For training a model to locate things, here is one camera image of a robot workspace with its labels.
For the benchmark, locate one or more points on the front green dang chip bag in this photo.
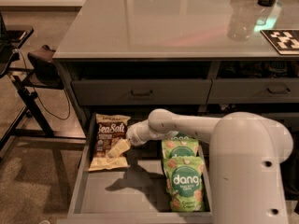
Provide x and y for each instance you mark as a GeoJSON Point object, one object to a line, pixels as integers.
{"type": "Point", "coordinates": [184, 183]}

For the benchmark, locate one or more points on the brown sea salt chip bag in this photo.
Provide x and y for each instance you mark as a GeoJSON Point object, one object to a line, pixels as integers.
{"type": "Point", "coordinates": [111, 129]}

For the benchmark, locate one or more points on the grey top right drawer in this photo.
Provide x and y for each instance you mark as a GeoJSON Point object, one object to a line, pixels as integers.
{"type": "Point", "coordinates": [254, 91]}

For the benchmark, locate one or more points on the grey cabinet counter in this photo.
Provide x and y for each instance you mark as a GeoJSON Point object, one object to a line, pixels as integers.
{"type": "Point", "coordinates": [176, 39]}

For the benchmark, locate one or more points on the grey top left drawer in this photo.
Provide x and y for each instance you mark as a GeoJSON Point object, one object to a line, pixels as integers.
{"type": "Point", "coordinates": [141, 91]}

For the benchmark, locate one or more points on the open grey middle drawer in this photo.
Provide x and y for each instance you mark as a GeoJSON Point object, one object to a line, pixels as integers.
{"type": "Point", "coordinates": [132, 195]}

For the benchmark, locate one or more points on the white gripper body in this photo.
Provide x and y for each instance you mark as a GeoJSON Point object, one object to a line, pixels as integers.
{"type": "Point", "coordinates": [133, 134]}

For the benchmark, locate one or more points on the green dang chip bag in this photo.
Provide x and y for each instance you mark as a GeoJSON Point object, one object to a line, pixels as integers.
{"type": "Point", "coordinates": [184, 183]}
{"type": "Point", "coordinates": [181, 136]}
{"type": "Point", "coordinates": [179, 148]}

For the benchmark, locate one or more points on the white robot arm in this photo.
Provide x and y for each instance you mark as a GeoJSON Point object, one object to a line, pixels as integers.
{"type": "Point", "coordinates": [245, 153]}

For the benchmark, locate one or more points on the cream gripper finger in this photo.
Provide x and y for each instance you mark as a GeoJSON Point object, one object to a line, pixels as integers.
{"type": "Point", "coordinates": [120, 147]}

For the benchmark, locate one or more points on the black white marker tag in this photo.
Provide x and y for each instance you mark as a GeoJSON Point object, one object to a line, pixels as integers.
{"type": "Point", "coordinates": [285, 42]}

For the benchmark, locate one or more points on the black side desk stand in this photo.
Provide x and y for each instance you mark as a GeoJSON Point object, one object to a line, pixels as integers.
{"type": "Point", "coordinates": [13, 65]}

